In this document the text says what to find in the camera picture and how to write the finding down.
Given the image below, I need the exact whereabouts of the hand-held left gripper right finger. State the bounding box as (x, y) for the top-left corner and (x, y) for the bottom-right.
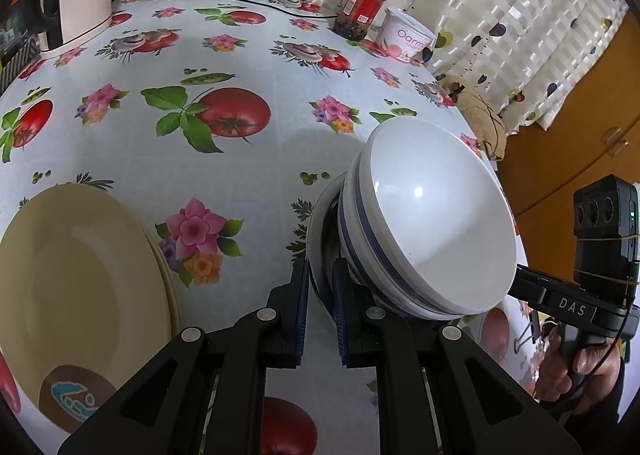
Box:
(332, 257), (583, 455)

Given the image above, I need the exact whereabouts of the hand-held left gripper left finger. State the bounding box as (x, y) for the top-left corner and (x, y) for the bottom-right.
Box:
(57, 257), (312, 455)

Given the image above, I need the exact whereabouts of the stainless steel bowl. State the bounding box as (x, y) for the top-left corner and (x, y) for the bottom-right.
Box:
(306, 170), (381, 331)

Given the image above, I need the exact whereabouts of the white bowl blue stripe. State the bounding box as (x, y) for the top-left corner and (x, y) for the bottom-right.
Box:
(336, 155), (481, 322)
(350, 118), (518, 321)

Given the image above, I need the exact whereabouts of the person's right hand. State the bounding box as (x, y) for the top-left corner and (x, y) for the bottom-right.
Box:
(535, 322), (623, 403)

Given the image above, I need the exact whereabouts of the wooden cabinet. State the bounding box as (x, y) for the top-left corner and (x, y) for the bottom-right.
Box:
(500, 10), (640, 236)

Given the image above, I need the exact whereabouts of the black binder clip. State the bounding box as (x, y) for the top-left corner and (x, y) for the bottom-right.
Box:
(510, 307), (542, 351)

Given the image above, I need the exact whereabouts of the fruit print tablecloth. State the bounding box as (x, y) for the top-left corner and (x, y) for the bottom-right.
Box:
(0, 0), (541, 455)

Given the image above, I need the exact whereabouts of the tan round lump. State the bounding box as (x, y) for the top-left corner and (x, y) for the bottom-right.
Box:
(442, 74), (507, 161)

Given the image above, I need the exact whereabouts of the white yogurt tub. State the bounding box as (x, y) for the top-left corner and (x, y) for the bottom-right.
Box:
(377, 6), (438, 63)

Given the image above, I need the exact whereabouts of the glass jar red lid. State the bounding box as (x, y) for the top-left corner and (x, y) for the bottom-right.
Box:
(334, 0), (393, 41)

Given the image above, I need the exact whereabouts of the zigzag patterned box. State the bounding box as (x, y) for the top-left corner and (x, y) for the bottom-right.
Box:
(0, 38), (43, 86)

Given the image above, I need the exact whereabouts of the clear cabinet handle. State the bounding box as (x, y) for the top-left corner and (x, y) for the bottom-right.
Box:
(597, 128), (632, 158)

